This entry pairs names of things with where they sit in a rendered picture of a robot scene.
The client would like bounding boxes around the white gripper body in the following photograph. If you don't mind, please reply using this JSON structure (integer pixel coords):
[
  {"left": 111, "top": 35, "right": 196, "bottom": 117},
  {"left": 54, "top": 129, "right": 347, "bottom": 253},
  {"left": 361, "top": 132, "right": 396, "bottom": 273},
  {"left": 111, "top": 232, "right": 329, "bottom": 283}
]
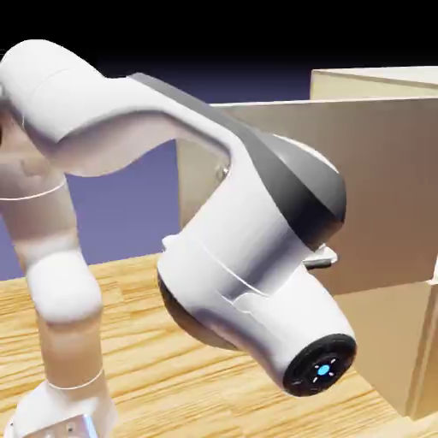
[{"left": 303, "top": 243, "right": 339, "bottom": 270}]

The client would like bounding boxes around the light wood cabinet door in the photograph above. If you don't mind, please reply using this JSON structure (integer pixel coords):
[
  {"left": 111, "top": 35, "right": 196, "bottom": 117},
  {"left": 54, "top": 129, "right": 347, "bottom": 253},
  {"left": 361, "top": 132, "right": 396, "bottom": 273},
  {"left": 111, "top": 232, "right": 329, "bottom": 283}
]
[{"left": 176, "top": 97, "right": 438, "bottom": 297}]

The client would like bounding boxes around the light wood cabinet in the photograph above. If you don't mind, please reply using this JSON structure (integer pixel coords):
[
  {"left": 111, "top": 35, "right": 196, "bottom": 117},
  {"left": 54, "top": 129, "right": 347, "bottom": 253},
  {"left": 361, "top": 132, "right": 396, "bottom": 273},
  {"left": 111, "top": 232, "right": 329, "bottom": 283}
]
[{"left": 309, "top": 66, "right": 438, "bottom": 422}]

